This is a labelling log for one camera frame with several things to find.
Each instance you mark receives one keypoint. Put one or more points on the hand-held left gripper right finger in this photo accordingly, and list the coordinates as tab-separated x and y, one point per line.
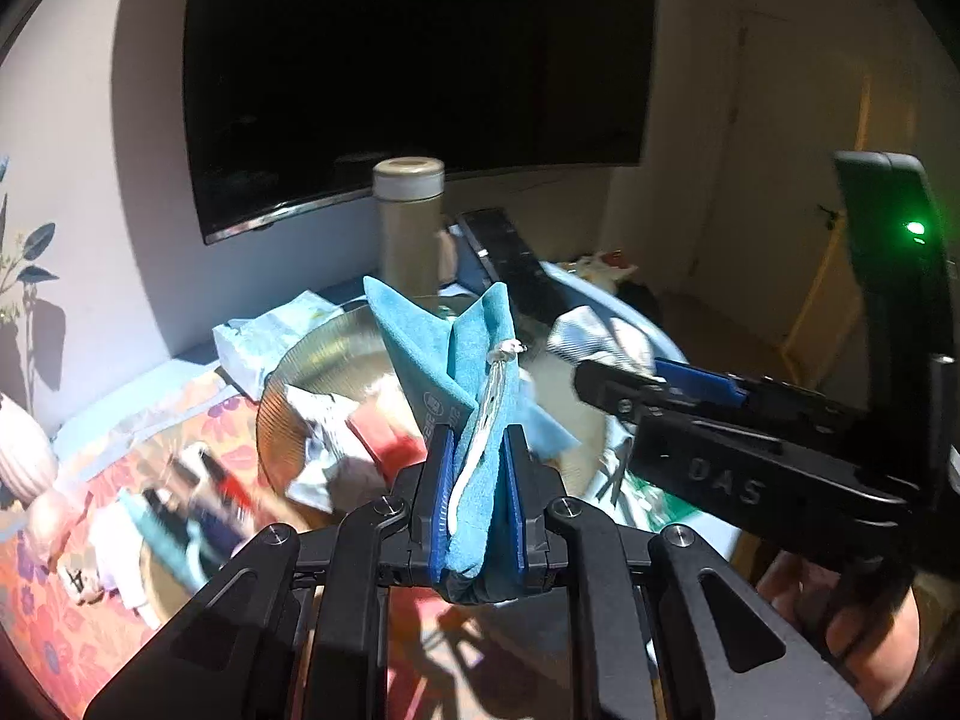
519	502

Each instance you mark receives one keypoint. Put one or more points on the grey striped cloth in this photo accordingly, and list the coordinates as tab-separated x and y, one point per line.
592	334

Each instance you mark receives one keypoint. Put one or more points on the black remote control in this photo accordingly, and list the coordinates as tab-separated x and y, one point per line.
502	247

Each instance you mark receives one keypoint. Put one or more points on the light blue wipes packet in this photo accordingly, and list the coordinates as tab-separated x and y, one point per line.
322	450

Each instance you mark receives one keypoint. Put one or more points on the peach soft ball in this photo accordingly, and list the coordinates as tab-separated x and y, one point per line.
56	517

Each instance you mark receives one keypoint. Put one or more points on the light blue tissue pack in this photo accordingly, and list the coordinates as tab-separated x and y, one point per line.
262	337

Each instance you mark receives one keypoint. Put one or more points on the red soft item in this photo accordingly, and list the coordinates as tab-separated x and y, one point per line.
382	435

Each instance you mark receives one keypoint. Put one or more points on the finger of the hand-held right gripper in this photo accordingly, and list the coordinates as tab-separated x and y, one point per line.
615	390
705	382

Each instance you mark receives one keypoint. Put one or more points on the white ribbed vase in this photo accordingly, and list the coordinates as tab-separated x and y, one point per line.
26	457

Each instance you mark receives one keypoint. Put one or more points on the blue and white flower bouquet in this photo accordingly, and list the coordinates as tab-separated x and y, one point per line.
37	240

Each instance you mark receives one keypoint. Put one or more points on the beige thermos bottle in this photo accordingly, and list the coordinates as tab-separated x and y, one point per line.
409	240

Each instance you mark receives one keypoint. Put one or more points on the person's right hand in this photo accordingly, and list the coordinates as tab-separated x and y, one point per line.
862	637

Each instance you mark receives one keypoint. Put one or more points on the teal cloth pouch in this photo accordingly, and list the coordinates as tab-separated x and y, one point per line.
480	360

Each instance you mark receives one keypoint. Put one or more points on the black television screen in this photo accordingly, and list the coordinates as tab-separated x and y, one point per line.
412	75

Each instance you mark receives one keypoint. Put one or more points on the green printed packet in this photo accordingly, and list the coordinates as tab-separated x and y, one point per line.
645	502

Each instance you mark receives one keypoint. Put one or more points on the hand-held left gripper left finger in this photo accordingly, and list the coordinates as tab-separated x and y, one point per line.
442	495

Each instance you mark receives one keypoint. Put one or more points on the blue tape roll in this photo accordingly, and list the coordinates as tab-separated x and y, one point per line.
169	547

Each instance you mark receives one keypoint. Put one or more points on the gold metal basin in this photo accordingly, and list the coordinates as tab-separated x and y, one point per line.
330	345

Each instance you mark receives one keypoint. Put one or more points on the cream door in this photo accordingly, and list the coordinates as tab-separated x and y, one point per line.
885	165

